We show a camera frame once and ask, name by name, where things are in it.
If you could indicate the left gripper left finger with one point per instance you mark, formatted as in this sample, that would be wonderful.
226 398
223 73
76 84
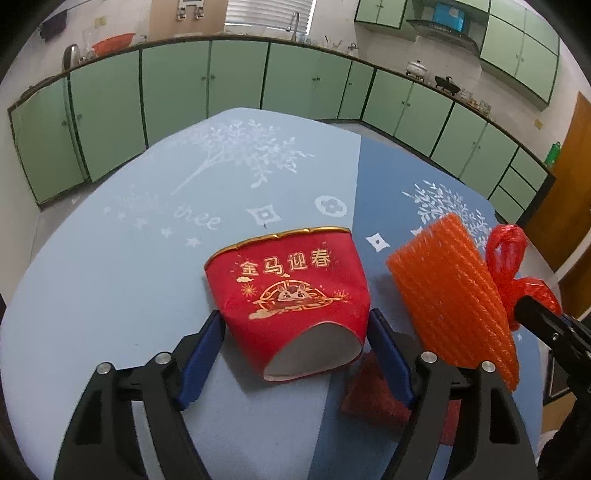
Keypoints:
101 440

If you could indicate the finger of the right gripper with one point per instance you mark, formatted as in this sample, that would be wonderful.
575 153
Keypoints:
568 338

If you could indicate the red plastic mesh bag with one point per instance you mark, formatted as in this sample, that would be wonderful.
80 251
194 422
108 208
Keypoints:
504 254

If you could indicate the orange foam fruit net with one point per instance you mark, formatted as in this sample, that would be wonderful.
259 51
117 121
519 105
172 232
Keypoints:
454 304

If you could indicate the dark red scouring pad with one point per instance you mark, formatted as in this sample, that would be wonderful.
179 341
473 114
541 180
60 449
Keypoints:
368 397

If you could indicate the red paper cup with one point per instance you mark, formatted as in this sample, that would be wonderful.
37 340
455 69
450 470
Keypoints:
297 302

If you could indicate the green upper kitchen cabinets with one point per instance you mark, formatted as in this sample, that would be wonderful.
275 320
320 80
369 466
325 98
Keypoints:
520 47

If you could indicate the green kitchen cabinets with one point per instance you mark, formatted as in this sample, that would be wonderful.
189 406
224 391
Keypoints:
520 47
85 122

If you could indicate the green lower kitchen cabinets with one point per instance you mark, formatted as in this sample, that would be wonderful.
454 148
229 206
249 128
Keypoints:
85 122

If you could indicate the chrome kitchen faucet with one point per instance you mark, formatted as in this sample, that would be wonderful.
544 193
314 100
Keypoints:
292 28

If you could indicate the wooden door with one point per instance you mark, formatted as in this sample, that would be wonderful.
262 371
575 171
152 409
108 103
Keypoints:
562 220

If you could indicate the blue tree-print tablecloth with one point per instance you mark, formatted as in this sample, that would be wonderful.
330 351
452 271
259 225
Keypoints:
122 279

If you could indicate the green bottle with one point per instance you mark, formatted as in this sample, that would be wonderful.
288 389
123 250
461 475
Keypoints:
553 155

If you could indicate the black wok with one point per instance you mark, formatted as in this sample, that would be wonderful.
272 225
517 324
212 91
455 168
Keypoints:
447 84

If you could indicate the white cooking pot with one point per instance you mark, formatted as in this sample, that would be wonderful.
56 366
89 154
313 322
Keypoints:
417 70

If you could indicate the blue range hood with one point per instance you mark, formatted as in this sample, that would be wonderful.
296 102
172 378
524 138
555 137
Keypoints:
458 23

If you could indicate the steel electric kettle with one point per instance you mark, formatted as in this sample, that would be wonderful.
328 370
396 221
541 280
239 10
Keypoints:
71 57

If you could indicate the red plastic basin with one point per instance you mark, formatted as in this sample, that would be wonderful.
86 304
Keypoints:
112 44

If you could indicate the dark hanging towel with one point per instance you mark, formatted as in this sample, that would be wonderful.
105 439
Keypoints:
54 26

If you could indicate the white window blind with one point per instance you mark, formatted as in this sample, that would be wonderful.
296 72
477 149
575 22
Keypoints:
269 13

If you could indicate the brown water purifier box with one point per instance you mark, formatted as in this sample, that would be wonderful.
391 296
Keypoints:
172 18

